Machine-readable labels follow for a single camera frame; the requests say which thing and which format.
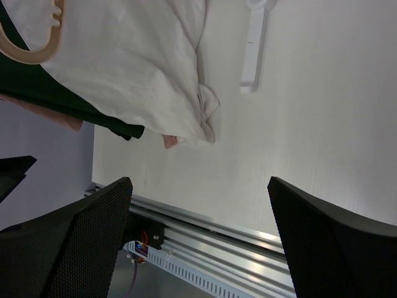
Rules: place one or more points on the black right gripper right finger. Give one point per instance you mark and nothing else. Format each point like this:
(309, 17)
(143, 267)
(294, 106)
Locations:
(330, 251)

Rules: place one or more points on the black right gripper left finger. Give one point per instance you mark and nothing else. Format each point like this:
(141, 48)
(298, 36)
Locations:
(70, 252)

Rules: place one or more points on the green and white t shirt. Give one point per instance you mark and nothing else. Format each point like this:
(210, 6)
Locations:
(128, 66)

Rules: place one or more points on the black left arm gripper part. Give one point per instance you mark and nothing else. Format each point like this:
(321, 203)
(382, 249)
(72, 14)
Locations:
(13, 172)

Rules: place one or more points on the pink t shirt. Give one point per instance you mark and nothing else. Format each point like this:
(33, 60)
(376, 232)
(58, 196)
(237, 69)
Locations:
(71, 122)

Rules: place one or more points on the white clothes rack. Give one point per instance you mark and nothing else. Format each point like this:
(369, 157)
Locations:
(255, 42)

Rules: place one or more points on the aluminium rail frame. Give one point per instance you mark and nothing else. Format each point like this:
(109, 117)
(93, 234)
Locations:
(219, 257)

